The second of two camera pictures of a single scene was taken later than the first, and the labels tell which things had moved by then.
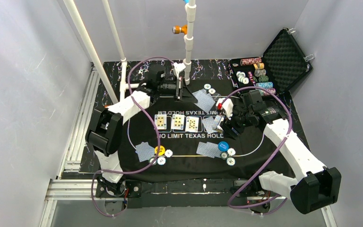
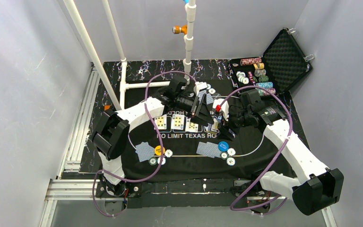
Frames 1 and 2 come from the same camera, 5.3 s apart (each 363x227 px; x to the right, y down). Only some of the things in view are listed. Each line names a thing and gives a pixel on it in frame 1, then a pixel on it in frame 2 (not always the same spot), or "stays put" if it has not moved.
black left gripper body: (181, 88) → (194, 104)
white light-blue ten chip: (230, 161) stays put
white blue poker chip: (231, 151) stays put
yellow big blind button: (161, 151) stays put
